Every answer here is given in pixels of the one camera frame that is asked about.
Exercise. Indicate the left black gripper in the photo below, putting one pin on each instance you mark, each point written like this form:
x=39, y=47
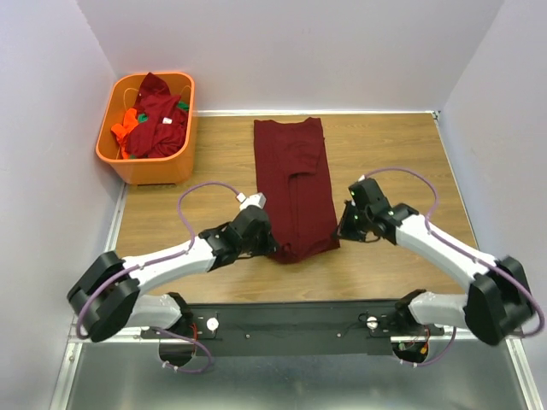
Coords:
x=269, y=245

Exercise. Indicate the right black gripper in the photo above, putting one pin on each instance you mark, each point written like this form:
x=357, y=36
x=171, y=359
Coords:
x=344, y=231

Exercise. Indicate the maroon t shirt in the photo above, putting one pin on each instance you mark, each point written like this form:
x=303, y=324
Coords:
x=292, y=172

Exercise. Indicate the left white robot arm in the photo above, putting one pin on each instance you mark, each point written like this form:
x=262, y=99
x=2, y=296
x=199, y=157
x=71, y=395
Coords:
x=114, y=293

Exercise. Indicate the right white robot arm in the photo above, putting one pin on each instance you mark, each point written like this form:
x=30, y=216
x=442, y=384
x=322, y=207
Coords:
x=496, y=299

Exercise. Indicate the orange plastic bin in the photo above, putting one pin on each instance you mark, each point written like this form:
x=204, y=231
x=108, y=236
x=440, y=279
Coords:
x=174, y=169

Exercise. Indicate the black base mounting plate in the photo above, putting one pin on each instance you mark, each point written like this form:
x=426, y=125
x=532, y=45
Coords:
x=304, y=328

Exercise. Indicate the dark red shirt in bin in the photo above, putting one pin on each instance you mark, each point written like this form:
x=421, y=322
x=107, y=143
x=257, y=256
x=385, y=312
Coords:
x=164, y=133

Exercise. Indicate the green shirt in bin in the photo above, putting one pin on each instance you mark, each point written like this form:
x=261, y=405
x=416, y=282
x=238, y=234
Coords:
x=143, y=117

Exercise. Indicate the orange shirt in bin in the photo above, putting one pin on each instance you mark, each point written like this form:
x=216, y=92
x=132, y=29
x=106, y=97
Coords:
x=122, y=130

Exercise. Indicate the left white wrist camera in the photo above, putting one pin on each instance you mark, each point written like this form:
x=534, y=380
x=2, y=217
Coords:
x=257, y=200

